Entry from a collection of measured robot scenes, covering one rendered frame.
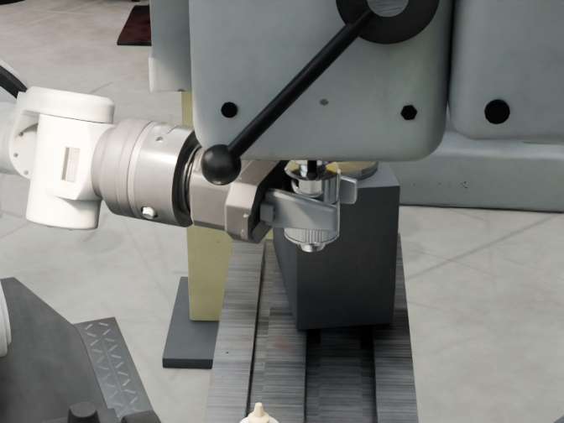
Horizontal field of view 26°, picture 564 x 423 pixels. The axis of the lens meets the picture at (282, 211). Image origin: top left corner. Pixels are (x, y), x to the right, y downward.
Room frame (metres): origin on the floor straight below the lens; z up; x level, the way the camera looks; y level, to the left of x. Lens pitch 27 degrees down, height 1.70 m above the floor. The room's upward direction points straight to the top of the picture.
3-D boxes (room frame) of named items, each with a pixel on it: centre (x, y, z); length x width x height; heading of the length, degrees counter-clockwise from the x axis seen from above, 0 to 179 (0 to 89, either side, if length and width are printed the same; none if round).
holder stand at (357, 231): (1.35, -0.06, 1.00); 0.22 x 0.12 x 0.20; 8
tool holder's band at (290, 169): (0.92, -0.03, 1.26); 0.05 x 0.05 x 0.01
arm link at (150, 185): (0.95, 0.06, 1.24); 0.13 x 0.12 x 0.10; 159
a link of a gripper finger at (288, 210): (0.89, -0.01, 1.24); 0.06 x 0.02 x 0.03; 69
